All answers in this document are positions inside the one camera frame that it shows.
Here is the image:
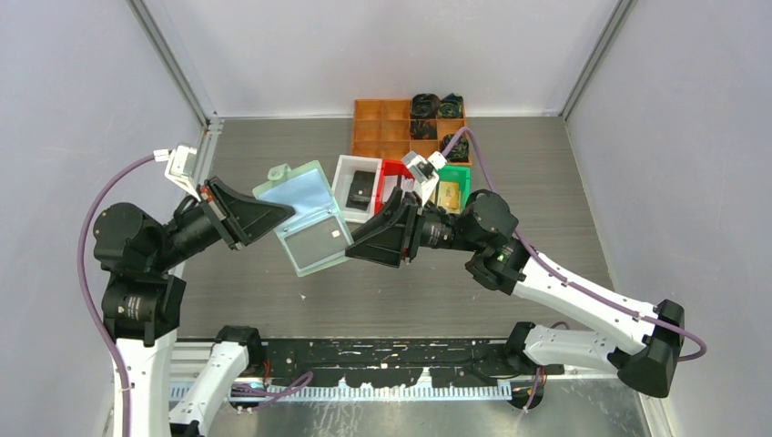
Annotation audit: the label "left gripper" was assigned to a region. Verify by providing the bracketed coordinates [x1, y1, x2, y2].
[151, 171, 294, 268]

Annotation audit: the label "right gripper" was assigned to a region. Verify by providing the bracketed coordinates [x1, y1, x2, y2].
[343, 187, 483, 269]

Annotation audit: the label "white plastic bin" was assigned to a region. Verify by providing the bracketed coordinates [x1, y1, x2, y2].
[332, 155, 382, 224]

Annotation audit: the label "green card holder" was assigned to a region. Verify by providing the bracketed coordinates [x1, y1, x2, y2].
[252, 160, 353, 277]

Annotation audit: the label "red plastic bin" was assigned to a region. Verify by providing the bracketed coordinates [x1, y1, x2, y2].
[374, 159, 414, 213]

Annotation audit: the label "green plastic bin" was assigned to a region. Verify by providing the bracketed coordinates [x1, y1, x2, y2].
[431, 166, 471, 214]

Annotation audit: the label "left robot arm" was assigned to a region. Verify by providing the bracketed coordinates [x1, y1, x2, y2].
[93, 178, 294, 436]

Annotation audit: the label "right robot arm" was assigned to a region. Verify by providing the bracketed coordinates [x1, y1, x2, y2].
[345, 189, 685, 398]

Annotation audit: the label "black cards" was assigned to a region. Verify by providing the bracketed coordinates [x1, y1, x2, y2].
[346, 170, 376, 210]

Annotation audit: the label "gold cards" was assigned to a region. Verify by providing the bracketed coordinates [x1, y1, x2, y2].
[436, 181, 461, 213]

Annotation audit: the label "orange compartment tray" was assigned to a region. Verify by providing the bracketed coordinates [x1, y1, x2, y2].
[350, 97, 467, 160]

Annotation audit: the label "dark rolled item middle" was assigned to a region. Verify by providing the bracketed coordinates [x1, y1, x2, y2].
[410, 118, 438, 140]

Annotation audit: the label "black rolled item top-left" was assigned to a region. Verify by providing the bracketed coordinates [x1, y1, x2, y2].
[410, 93, 442, 119]

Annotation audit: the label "dark green rolled item top-right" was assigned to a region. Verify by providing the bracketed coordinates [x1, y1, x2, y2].
[437, 93, 464, 119]

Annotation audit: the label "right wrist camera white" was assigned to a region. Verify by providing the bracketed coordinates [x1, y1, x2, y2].
[401, 151, 447, 206]

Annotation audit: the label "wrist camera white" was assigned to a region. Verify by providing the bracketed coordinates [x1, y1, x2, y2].
[401, 151, 447, 206]
[153, 143, 200, 200]

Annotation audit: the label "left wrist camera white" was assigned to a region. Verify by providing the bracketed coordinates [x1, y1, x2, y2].
[153, 143, 200, 200]

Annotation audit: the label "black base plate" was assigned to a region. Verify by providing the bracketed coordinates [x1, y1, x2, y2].
[236, 338, 534, 389]

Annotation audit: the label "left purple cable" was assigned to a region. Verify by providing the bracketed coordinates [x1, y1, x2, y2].
[76, 153, 315, 437]

